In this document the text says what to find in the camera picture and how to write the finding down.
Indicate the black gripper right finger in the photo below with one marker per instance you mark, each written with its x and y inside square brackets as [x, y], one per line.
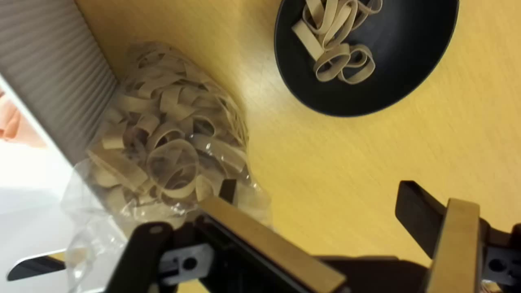
[468, 254]

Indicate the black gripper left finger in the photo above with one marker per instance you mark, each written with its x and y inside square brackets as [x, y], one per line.
[226, 251]

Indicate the clear bag of rubber bands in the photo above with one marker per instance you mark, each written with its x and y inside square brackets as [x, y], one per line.
[169, 138]

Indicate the rubber bands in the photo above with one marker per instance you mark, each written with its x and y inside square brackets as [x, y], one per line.
[325, 28]

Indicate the white plastic basket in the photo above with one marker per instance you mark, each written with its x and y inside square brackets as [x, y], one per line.
[58, 77]

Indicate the black bowl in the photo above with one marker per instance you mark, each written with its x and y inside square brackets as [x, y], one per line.
[405, 42]

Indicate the peach printed cloth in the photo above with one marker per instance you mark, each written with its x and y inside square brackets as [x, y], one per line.
[14, 125]

